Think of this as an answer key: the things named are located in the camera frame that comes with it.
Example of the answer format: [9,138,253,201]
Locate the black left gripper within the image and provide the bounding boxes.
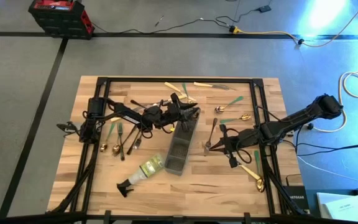
[162,92,202,132]

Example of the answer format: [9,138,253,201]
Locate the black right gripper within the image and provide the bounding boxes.
[209,123,256,169]

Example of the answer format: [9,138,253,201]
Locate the dark metal fork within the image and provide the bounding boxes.
[203,117,219,156]

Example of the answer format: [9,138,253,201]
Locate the gold-handled knife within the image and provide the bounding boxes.
[239,164,261,182]

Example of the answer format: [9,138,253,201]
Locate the grey plastic silverware basket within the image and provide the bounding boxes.
[163,108,201,177]

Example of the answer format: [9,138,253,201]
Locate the green-labelled spray bottle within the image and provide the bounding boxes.
[116,154,167,198]

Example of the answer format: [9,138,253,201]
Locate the black Netgear box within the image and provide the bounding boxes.
[283,185,311,213]

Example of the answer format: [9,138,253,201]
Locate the dark storage box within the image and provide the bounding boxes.
[305,187,358,224]

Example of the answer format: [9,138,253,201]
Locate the white booklet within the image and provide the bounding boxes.
[316,192,358,223]

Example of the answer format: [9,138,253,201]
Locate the red and black toolbox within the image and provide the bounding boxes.
[28,0,96,40]

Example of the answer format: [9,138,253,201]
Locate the black floor cable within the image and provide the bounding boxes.
[91,6,262,35]

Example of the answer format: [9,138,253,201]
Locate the yellow extension cable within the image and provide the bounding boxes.
[228,0,358,49]

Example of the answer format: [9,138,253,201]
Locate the black cable bundle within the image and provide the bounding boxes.
[293,130,358,157]

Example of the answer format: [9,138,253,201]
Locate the thin white cable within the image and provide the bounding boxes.
[296,155,358,184]

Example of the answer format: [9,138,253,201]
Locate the cream coiled cable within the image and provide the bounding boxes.
[312,68,358,133]

